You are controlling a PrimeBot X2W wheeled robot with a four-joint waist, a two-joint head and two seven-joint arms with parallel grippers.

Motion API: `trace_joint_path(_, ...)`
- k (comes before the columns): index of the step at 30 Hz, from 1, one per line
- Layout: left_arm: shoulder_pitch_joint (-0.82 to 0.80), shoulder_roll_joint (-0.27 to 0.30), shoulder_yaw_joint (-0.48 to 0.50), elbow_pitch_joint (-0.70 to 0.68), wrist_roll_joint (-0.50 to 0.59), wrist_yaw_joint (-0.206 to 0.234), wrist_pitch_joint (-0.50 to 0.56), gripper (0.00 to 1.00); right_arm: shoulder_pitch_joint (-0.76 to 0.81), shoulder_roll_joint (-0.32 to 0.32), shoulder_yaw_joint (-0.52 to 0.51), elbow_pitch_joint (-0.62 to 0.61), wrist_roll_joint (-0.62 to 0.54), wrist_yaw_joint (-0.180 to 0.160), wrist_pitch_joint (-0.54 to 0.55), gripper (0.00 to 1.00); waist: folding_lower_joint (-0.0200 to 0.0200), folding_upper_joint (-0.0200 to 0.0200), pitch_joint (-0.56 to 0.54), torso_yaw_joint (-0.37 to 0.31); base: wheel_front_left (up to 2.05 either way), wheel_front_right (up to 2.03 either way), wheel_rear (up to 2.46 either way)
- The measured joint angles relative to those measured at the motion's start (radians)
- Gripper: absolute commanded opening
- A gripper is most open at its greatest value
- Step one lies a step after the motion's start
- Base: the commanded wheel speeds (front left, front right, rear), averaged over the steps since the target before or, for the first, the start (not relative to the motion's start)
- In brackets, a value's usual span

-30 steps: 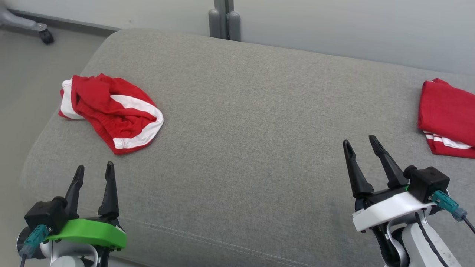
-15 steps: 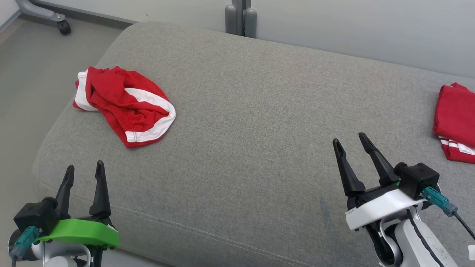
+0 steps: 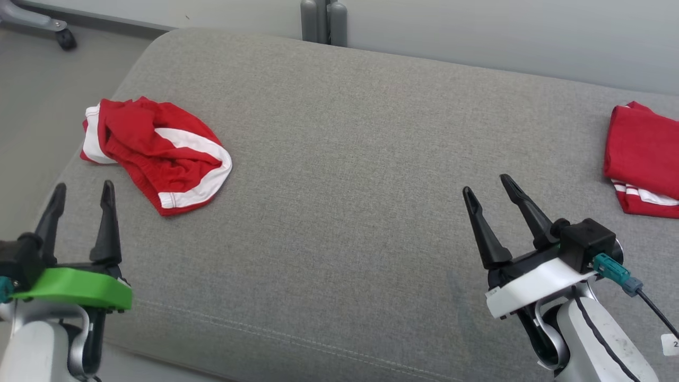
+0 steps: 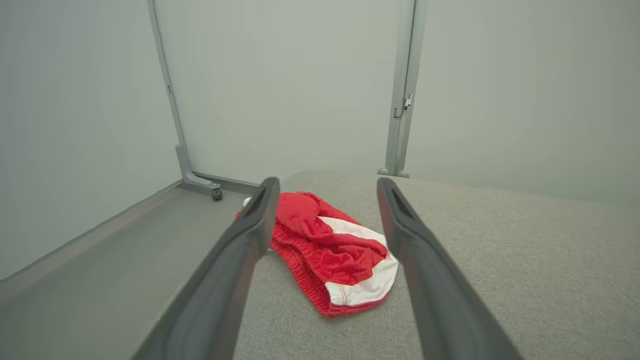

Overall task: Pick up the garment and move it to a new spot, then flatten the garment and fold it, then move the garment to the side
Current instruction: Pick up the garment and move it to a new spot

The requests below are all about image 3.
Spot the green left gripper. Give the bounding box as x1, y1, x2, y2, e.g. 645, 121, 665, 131
11, 180, 133, 312

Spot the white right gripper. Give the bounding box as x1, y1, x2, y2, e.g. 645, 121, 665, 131
462, 173, 599, 320

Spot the red shorts white stripe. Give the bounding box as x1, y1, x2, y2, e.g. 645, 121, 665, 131
80, 97, 233, 217

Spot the red white basketball jersey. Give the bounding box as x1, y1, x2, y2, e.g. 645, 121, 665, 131
603, 101, 679, 219

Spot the grey fabric sofa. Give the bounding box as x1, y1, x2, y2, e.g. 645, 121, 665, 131
29, 28, 679, 382

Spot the grey metal stand leg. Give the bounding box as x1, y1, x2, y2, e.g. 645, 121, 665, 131
0, 0, 68, 32

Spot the grey rounded partition foot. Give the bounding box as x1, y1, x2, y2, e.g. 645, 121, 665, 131
301, 0, 319, 43

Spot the right camera cable teal connector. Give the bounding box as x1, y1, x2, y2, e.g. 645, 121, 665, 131
573, 253, 679, 382

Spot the grey metal frame post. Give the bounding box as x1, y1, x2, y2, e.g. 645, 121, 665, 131
329, 2, 349, 47

